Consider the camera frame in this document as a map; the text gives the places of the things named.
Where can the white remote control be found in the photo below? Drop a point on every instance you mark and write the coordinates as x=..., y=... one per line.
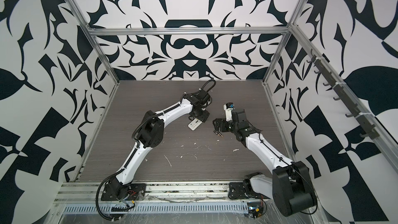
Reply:
x=193, y=125

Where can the white slotted cable duct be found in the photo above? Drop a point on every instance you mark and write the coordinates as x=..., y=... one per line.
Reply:
x=179, y=208

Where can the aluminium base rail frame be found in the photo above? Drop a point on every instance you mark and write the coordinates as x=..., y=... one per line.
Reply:
x=156, y=192

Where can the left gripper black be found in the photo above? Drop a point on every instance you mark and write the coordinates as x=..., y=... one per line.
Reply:
x=205, y=117

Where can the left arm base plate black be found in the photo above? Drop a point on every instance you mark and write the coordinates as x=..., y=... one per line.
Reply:
x=130, y=192

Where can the horizontal aluminium frame bar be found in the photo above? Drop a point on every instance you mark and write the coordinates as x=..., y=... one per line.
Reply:
x=187, y=31

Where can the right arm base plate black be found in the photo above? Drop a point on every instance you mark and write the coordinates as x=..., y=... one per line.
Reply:
x=239, y=191

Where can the small circuit board right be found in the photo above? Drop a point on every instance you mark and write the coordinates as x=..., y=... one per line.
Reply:
x=255, y=211

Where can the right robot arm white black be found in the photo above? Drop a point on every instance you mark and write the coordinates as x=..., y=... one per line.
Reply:
x=290, y=186

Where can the grey wall hook rack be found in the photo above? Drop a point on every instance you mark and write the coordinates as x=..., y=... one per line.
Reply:
x=344, y=94

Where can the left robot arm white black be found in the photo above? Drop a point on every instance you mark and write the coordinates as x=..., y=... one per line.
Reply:
x=150, y=132

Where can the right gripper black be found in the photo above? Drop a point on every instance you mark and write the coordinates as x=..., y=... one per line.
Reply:
x=218, y=124

